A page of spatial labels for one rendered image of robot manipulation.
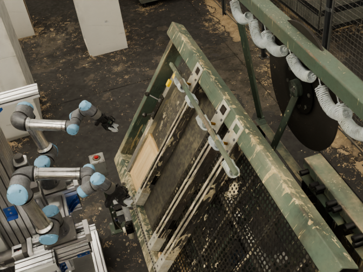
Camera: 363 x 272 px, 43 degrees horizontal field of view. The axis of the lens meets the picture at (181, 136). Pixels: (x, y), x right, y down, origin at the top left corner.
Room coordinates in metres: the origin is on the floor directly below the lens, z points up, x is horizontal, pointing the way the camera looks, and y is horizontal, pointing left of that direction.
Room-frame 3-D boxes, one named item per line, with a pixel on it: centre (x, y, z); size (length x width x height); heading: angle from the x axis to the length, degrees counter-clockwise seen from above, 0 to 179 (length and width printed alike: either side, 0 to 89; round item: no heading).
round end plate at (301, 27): (2.21, -0.72, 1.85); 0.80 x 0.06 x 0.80; 13
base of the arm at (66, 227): (2.04, 0.92, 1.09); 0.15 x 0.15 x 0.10
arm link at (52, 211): (2.04, 0.92, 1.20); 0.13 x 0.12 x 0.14; 0
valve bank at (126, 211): (2.43, 0.56, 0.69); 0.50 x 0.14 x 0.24; 13
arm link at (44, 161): (2.53, 1.04, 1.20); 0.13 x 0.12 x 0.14; 171
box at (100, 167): (2.85, 0.72, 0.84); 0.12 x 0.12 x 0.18; 13
